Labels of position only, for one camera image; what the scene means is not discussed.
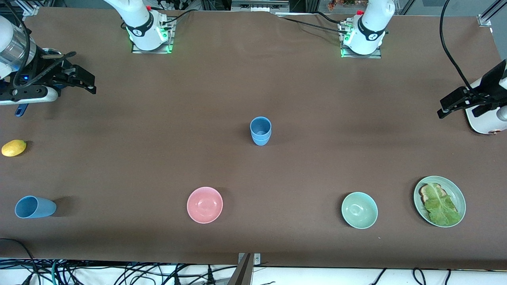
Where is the mint green bowl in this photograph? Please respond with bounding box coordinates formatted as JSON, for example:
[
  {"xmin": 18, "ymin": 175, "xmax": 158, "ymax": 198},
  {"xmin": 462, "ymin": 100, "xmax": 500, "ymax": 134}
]
[{"xmin": 341, "ymin": 192, "xmax": 379, "ymax": 230}]

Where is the pink bowl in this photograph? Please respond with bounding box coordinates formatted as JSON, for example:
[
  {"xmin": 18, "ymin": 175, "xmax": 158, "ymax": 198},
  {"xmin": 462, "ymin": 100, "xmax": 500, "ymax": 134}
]
[{"xmin": 187, "ymin": 186, "xmax": 223, "ymax": 224}]

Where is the yellow lemon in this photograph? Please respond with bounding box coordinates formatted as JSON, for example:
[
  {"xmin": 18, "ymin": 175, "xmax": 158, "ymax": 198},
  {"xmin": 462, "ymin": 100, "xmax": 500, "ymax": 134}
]
[{"xmin": 1, "ymin": 139, "xmax": 27, "ymax": 157}]

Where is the grey power strip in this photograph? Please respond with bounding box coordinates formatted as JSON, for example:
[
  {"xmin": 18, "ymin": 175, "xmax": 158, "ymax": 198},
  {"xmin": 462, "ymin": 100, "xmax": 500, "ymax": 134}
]
[{"xmin": 231, "ymin": 0, "xmax": 290, "ymax": 13}]

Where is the grey camera pole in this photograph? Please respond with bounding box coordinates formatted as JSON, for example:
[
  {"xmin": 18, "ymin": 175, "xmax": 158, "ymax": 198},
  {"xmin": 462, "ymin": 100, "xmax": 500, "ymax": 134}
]
[{"xmin": 227, "ymin": 253, "xmax": 254, "ymax": 285}]

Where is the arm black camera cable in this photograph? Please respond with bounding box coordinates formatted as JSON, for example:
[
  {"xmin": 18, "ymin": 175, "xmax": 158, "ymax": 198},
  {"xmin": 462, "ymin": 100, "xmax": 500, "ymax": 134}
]
[
  {"xmin": 440, "ymin": 0, "xmax": 473, "ymax": 90},
  {"xmin": 0, "ymin": 0, "xmax": 32, "ymax": 88}
]

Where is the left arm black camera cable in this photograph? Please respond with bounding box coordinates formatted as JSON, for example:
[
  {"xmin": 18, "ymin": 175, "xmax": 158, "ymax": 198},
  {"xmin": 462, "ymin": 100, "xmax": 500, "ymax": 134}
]
[{"xmin": 440, "ymin": 0, "xmax": 473, "ymax": 90}]

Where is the green lettuce leaf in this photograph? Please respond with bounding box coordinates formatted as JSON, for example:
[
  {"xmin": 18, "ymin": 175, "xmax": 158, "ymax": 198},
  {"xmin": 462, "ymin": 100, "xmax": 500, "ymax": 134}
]
[{"xmin": 425, "ymin": 183, "xmax": 462, "ymax": 227}]

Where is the dark blue saucepan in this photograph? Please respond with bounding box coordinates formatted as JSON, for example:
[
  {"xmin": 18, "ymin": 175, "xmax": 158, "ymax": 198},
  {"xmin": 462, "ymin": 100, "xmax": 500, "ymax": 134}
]
[{"xmin": 15, "ymin": 47, "xmax": 66, "ymax": 118}]

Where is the black base cable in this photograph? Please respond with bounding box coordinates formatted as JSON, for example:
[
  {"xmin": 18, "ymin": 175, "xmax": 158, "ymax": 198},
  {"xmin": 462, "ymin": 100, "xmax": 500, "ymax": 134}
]
[
  {"xmin": 160, "ymin": 9, "xmax": 198, "ymax": 25},
  {"xmin": 277, "ymin": 14, "xmax": 349, "ymax": 35},
  {"xmin": 313, "ymin": 11, "xmax": 347, "ymax": 25}
]

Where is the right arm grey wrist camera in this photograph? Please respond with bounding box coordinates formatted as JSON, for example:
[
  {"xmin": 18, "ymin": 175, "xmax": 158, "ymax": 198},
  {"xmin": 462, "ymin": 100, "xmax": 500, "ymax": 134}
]
[{"xmin": 0, "ymin": 85, "xmax": 59, "ymax": 106}]

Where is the white toaster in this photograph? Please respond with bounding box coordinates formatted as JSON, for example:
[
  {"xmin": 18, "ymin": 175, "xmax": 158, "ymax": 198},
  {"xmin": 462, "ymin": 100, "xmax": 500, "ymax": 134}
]
[{"xmin": 465, "ymin": 79, "xmax": 507, "ymax": 135}]

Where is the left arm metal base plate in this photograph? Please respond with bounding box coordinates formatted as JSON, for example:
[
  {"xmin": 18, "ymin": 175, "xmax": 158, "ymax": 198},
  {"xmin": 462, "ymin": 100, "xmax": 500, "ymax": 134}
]
[{"xmin": 340, "ymin": 22, "xmax": 383, "ymax": 59}]

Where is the green plate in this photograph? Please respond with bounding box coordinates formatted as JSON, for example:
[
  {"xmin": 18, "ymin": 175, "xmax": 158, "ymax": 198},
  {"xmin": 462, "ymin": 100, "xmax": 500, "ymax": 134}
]
[{"xmin": 414, "ymin": 176, "xmax": 467, "ymax": 228}]

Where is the orange dried plant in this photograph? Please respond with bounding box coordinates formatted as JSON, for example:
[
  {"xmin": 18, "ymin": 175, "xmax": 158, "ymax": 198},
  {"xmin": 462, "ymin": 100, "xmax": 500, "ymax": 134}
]
[{"xmin": 327, "ymin": 0, "xmax": 371, "ymax": 11}]

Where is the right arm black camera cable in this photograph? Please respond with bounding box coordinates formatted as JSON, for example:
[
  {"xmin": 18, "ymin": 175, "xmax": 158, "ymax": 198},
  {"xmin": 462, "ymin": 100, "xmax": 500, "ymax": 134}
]
[{"xmin": 0, "ymin": 0, "xmax": 32, "ymax": 88}]

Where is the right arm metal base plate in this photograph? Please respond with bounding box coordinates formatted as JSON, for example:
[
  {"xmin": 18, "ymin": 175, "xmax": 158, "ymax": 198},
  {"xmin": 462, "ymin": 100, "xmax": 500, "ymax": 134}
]
[{"xmin": 132, "ymin": 18, "xmax": 175, "ymax": 54}]

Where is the toast slice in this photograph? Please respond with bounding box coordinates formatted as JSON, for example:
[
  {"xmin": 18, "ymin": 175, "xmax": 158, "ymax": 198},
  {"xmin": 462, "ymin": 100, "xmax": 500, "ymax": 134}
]
[{"xmin": 419, "ymin": 183, "xmax": 460, "ymax": 216}]

